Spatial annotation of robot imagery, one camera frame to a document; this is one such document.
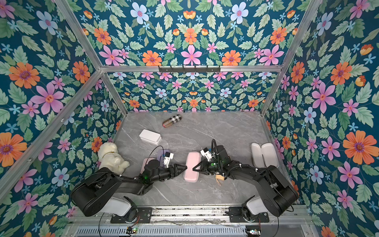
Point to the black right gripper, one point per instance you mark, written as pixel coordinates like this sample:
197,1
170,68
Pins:
204,167

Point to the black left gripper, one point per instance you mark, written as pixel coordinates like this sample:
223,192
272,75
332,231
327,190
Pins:
175,173

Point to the pink-edged grey case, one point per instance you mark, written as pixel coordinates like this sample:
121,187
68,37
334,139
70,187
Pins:
193,159

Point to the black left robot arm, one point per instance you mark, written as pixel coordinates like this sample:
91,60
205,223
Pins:
96,193

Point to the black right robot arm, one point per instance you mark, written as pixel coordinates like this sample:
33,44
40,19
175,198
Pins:
275,193

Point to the beige black striped umbrella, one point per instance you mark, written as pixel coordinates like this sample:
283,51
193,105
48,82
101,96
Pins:
219,179

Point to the closed white umbrella case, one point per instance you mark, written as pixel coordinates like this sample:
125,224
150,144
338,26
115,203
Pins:
150,137

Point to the cream plush teddy bear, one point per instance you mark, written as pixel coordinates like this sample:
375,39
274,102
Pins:
109,158

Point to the open white case right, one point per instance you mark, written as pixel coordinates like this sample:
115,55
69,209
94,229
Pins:
264,156

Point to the white ventilation grille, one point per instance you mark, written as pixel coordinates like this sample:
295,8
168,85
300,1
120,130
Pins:
161,231

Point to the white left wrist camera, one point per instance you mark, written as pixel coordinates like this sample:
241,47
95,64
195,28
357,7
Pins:
168,156

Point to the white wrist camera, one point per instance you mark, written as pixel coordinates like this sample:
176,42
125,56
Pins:
168,156
207,154

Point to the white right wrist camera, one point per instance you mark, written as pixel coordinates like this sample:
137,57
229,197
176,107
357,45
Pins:
207,154

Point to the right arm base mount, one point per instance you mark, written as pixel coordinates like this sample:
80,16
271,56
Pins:
251,211

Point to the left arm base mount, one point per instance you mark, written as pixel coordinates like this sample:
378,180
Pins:
125,211

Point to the metal hook rail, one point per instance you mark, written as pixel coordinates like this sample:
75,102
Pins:
189,69

